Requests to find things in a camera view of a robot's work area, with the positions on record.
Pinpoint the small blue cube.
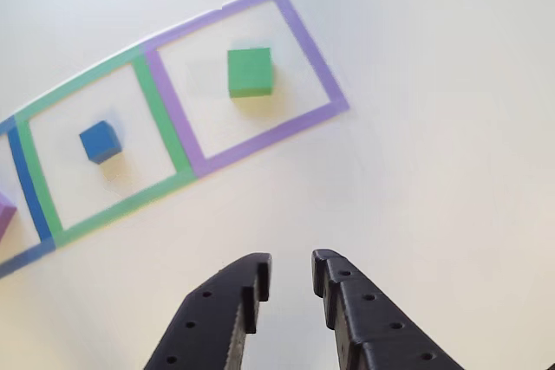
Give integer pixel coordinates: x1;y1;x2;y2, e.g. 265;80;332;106
78;120;121;166

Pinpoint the large purple cube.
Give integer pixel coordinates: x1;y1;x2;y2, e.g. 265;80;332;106
0;191;18;245

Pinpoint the medium green cube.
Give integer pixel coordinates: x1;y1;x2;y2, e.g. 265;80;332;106
226;47;275;100

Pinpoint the green square tape frame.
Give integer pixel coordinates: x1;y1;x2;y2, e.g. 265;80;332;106
12;44;199;250

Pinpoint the blue square tape frame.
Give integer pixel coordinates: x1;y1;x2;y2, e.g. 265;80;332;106
0;117;57;280

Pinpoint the purple square tape frame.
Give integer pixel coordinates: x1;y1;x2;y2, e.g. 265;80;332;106
142;0;351;179

